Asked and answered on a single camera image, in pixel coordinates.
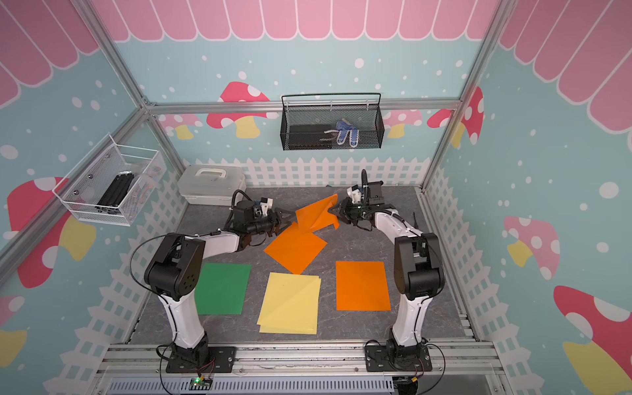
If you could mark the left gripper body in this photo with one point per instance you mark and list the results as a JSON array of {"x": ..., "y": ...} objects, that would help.
[{"x": 267, "y": 224}]

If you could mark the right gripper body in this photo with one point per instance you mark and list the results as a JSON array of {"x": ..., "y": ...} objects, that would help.
[{"x": 353, "y": 213}]

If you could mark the orange paper sheet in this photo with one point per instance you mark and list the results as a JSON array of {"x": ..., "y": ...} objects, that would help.
[
  {"x": 295, "y": 248},
  {"x": 316, "y": 216},
  {"x": 362, "y": 286}
]

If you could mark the green paper sheet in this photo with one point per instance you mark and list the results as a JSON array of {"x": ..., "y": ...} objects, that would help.
[{"x": 221, "y": 288}]

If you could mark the yellow paper sheet bottom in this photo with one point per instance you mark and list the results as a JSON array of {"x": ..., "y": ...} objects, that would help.
[{"x": 290, "y": 305}]

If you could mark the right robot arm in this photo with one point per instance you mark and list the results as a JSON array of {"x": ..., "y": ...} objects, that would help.
[{"x": 418, "y": 273}]

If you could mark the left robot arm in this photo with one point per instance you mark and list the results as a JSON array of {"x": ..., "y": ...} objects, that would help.
[{"x": 174, "y": 271}]

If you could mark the white plastic storage box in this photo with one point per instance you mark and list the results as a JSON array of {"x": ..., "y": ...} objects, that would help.
[{"x": 211, "y": 185}]

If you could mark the blue white item in basket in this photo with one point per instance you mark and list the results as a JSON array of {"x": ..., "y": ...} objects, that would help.
[{"x": 345, "y": 133}]

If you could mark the black box in mesh basket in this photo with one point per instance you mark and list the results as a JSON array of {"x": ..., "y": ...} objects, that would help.
[{"x": 307, "y": 137}]

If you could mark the black item in white basket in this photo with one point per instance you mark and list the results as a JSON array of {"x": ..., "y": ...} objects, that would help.
[{"x": 115, "y": 194}]

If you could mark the small green circuit board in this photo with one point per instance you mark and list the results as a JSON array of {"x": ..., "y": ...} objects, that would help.
[{"x": 200, "y": 384}]

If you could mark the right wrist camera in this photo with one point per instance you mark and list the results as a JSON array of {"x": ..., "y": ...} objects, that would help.
[{"x": 355, "y": 194}]

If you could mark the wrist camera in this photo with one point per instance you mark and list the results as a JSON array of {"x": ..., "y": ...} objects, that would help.
[
  {"x": 265, "y": 206},
  {"x": 355, "y": 194}
]

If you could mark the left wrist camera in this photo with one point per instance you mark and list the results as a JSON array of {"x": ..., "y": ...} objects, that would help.
[{"x": 265, "y": 206}]

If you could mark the black wire mesh basket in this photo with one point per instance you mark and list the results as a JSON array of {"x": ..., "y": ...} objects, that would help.
[{"x": 361, "y": 109}]

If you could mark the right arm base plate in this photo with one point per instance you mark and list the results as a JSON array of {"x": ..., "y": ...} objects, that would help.
[{"x": 381, "y": 358}]

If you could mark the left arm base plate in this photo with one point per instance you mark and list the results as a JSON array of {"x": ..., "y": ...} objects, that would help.
[{"x": 211, "y": 360}]

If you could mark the aluminium front rail frame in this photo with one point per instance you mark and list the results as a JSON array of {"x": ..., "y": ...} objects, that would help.
[{"x": 460, "y": 366}]

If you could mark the white wire basket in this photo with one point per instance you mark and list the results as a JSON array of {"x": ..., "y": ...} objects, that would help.
[{"x": 81, "y": 189}]

